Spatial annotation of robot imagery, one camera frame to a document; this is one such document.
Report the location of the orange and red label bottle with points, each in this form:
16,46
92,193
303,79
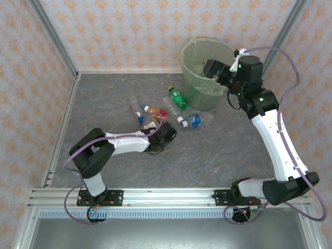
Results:
158,112

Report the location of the clear crushed bottle white cap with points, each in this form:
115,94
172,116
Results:
169,103

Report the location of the clear bottle blue label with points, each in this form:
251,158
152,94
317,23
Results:
195,121

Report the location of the green bottle with yellow cap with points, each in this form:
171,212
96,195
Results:
177,99

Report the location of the clear bottle with blue cap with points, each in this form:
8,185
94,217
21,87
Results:
135,105

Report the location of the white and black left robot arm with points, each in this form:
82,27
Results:
124,145

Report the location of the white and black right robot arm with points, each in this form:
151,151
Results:
275,145

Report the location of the translucent green plastic bin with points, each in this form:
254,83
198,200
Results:
202,96

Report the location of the grey sheet metal panel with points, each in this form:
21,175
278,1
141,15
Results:
166,233

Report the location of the black round base unit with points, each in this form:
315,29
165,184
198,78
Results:
96,220
237,220

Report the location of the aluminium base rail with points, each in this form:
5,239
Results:
168,198

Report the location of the aluminium table edge rail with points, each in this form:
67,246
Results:
129,71
69,103
310,233

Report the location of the aluminium frame post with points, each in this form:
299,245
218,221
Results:
53,36
288,26

